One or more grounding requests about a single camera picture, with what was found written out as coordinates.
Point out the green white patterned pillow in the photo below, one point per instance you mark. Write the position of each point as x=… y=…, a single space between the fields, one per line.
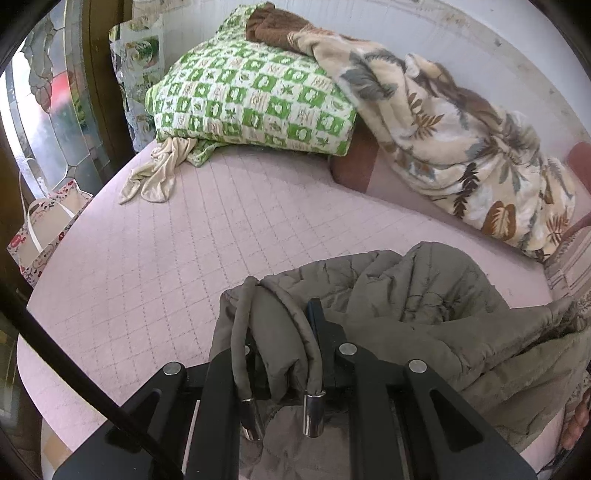
x=228 y=90

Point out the cream leaf print blanket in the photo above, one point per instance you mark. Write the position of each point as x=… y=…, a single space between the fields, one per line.
x=480 y=163

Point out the floral tote bag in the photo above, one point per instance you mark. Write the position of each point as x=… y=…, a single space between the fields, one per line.
x=46 y=222

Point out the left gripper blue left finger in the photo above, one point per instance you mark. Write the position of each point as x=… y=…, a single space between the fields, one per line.
x=213 y=449

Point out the pink red sofa backrest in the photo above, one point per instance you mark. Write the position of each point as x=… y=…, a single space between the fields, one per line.
x=579 y=161

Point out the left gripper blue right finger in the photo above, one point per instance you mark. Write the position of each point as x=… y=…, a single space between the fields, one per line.
x=354 y=378

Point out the beige cloth under pillow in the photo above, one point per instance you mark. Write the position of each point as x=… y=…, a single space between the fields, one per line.
x=154 y=181

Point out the striped floral back cushion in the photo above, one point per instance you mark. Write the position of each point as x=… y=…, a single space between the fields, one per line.
x=568 y=276

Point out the pink quilted mattress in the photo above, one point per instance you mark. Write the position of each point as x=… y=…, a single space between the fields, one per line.
x=134 y=286

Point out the olive quilted hooded jacket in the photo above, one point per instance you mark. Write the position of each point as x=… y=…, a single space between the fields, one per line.
x=515 y=366

